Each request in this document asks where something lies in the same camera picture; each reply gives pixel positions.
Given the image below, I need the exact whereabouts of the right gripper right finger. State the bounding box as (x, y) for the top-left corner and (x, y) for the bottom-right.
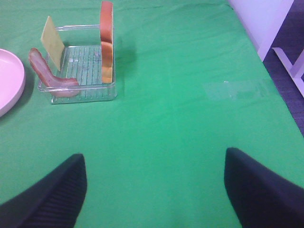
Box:
(224, 148), (304, 228)

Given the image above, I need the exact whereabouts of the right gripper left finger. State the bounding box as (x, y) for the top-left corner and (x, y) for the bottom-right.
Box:
(0, 153), (87, 228)

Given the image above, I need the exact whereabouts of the bacon strip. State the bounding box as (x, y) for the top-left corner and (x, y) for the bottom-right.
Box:
(28, 47), (79, 87)

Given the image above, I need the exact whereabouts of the yellow cheese slice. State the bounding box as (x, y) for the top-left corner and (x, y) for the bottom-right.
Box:
(40, 16), (65, 71)

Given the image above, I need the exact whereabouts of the toast bread slice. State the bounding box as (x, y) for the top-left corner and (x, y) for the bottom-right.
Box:
(100, 0), (114, 84)

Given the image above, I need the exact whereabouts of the pink round plate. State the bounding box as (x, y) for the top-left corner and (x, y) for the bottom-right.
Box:
(0, 49), (26, 117)

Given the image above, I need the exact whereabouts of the green tablecloth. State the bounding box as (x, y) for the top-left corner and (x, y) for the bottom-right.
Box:
(0, 0), (304, 228)

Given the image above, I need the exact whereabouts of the right clear plastic container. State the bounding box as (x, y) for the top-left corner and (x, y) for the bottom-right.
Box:
(38, 24), (117, 104)

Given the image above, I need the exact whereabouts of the white furniture frame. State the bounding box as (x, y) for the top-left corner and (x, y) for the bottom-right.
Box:
(272, 47), (304, 98)

